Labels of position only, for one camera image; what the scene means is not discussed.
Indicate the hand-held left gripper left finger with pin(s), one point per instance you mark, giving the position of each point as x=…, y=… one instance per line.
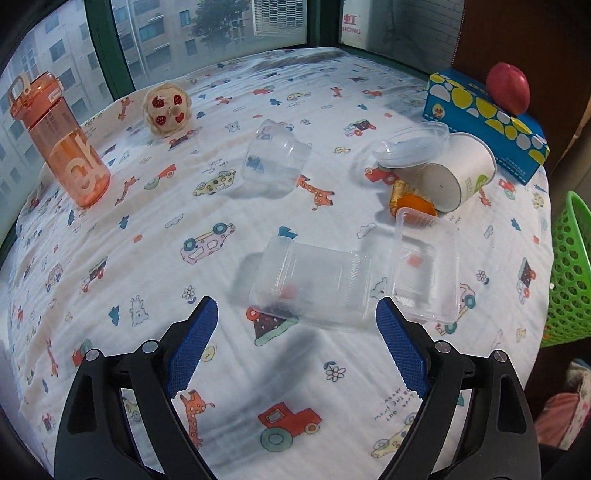
x=191, y=346

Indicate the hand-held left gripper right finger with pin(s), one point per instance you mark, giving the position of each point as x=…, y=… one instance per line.
x=401, y=346

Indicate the clear plastic clamshell container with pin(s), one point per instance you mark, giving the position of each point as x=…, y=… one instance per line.
x=314, y=286

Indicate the green plastic mesh basket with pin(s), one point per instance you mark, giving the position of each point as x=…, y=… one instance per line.
x=568, y=277

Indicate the white paper cup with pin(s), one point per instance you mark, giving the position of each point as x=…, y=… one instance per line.
x=461, y=166

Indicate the clear round plastic bowl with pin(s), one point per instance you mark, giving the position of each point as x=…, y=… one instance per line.
x=411, y=147

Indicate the clear plastic cup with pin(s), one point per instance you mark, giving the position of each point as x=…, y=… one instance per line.
x=272, y=157

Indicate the printed cartoon blanket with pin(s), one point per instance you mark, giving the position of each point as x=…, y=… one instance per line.
x=138, y=258

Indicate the pink cloth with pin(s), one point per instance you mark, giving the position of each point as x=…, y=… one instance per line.
x=565, y=417

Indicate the orange water bottle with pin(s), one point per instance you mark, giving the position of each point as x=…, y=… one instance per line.
x=64, y=152

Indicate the blue spotted tissue box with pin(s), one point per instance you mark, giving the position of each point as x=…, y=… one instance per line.
x=461, y=106

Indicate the red apple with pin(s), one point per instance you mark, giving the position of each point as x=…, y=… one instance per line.
x=508, y=85

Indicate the white outdoor air conditioner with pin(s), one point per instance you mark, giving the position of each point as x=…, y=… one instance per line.
x=392, y=27

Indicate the brown wooden cabinet panel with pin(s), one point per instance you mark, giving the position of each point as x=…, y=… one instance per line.
x=554, y=46

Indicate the white louvered vent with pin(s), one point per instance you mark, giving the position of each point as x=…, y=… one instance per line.
x=277, y=18

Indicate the green window frame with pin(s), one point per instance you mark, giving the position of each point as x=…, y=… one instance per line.
x=104, y=41

